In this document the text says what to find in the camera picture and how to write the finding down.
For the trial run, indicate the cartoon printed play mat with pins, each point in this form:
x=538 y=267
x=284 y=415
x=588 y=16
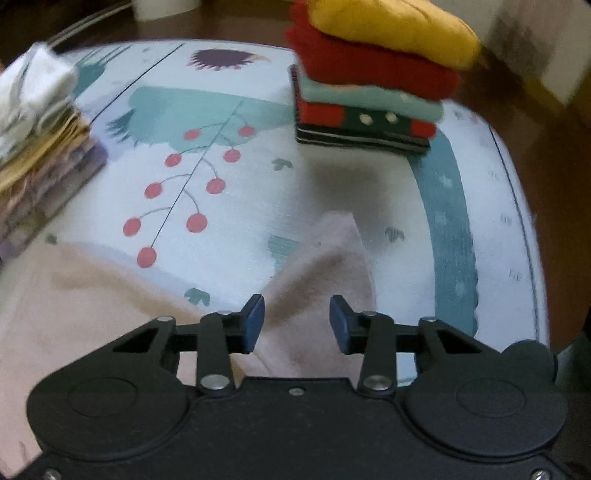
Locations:
x=323 y=184

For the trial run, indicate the black striped folded garment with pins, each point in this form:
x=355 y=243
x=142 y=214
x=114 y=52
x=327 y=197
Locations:
x=351 y=141

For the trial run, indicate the stack of pastel folded clothes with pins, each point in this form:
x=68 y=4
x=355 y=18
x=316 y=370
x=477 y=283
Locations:
x=37 y=161

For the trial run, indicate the yellow folded sweater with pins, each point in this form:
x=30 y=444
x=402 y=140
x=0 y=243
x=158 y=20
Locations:
x=392 y=27

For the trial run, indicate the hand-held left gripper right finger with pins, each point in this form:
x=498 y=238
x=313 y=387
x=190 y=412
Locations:
x=339 y=323

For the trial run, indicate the white plastic bucket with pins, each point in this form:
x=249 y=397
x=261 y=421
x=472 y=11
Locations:
x=166 y=7

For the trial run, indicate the beige knit sweater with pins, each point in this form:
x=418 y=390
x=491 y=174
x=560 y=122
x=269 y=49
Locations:
x=92 y=300

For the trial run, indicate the white pipe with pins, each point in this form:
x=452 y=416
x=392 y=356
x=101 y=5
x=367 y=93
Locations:
x=90 y=21

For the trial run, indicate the teal folded garment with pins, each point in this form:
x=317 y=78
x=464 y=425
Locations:
x=369 y=99

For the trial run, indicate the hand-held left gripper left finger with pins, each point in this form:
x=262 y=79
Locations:
x=254 y=323

